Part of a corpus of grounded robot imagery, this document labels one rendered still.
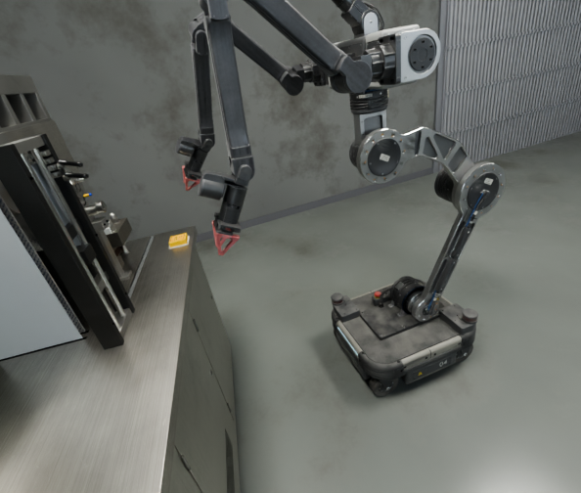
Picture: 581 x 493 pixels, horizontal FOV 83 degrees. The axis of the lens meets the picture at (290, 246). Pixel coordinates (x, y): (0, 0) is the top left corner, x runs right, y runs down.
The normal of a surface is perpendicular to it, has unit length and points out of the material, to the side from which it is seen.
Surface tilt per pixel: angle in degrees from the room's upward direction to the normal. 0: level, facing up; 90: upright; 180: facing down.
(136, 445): 0
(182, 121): 90
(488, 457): 0
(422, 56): 90
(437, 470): 0
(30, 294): 90
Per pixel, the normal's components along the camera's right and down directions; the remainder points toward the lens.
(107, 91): 0.32, 0.41
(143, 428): -0.16, -0.87
